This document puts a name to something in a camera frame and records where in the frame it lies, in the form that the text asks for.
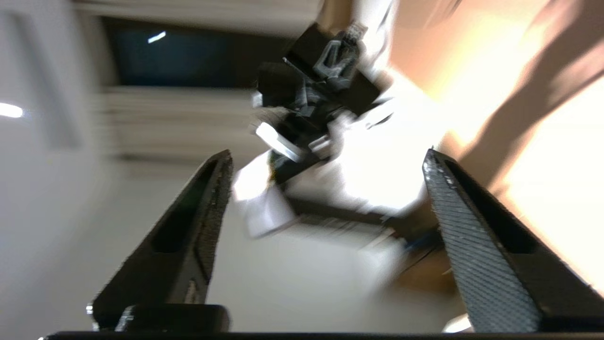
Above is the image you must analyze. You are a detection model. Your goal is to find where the dark room window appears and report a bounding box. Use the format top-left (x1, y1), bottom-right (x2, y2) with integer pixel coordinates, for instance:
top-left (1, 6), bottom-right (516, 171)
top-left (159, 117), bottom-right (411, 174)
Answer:
top-left (101, 17), bottom-right (305, 89)

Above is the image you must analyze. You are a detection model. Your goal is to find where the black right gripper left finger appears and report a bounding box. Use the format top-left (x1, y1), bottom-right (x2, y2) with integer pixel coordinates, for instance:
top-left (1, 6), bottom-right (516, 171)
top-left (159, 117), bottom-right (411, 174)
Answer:
top-left (87, 149), bottom-right (234, 332)

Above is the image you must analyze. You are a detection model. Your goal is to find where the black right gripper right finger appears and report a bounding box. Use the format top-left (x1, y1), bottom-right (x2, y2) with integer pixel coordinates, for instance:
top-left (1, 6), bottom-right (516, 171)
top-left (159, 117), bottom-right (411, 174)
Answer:
top-left (422, 149), bottom-right (604, 333)

